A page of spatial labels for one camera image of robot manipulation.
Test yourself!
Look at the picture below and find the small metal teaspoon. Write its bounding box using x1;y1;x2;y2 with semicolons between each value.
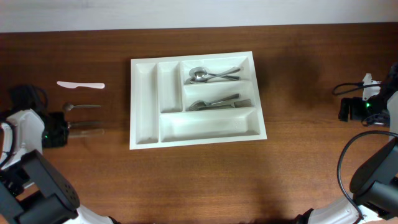
63;103;101;112
67;121;102;129

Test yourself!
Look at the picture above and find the metal knife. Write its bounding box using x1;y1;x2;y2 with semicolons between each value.
68;129;105;139

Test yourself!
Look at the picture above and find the pink plastic knife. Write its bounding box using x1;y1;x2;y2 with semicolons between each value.
57;81;105;89

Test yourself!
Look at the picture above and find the metal fork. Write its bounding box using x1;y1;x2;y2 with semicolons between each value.
195;99;252;111
188;93;241;111

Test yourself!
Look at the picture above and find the large metal spoon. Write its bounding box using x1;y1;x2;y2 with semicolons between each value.
184;67;241;84

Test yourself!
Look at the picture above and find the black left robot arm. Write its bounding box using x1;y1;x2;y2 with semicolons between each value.
1;85;116;224

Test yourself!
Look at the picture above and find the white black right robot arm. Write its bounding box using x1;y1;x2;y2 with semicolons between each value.
293;64;397;224

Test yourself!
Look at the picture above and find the white plastic cutlery tray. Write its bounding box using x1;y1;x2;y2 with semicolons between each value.
129;51;267;150

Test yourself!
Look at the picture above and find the metal spoon in tray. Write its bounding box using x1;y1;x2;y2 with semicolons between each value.
194;72;241;80

